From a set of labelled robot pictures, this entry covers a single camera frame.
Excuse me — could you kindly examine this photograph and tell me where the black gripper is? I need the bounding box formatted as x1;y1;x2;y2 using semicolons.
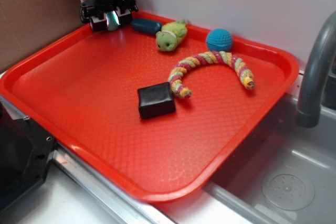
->
80;0;139;31

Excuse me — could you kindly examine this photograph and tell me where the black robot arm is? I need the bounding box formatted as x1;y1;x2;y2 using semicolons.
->
80;0;139;32

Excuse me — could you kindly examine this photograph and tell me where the blue textured ball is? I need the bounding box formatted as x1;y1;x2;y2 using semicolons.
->
205;28;233;51

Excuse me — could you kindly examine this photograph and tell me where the dark teal oblong toy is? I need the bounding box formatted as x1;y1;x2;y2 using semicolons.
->
130;18;163;35

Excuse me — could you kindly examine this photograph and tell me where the green plush toy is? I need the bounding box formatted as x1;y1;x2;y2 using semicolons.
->
155;19;187;52

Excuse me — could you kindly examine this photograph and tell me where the brown cardboard panel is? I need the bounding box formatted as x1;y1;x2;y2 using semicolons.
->
1;0;82;72

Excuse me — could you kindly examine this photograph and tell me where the black square cushion block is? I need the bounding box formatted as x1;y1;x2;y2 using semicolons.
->
137;82;176;119

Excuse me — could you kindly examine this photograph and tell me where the red plastic tray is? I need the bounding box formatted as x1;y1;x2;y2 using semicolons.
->
1;25;299;202

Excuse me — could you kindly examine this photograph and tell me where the grey sink faucet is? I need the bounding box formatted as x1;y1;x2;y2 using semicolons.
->
296;13;335;128

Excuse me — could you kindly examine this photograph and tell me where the grey sink basin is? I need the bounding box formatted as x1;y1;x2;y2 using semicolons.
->
204;95;335;223

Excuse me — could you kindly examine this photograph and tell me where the multicoloured twisted rope toy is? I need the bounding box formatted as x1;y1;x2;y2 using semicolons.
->
167;50;256;99

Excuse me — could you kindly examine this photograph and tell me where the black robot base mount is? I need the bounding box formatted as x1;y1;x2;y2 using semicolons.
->
1;105;56;213

